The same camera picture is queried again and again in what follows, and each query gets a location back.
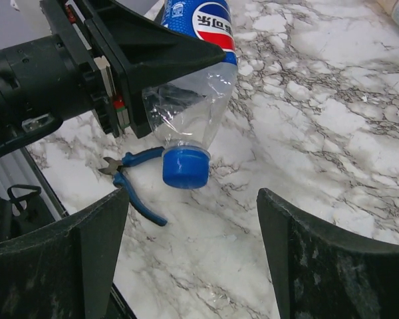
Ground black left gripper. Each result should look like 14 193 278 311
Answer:
40 1 225 138

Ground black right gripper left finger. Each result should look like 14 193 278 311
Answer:
0 189 130 318

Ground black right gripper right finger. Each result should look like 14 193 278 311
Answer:
257 188 399 318

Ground clear bottle blue label back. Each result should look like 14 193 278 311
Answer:
143 1 238 189

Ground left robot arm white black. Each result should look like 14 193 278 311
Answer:
0 1 224 158

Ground blue handle pliers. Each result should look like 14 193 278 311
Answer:
98 146 168 227

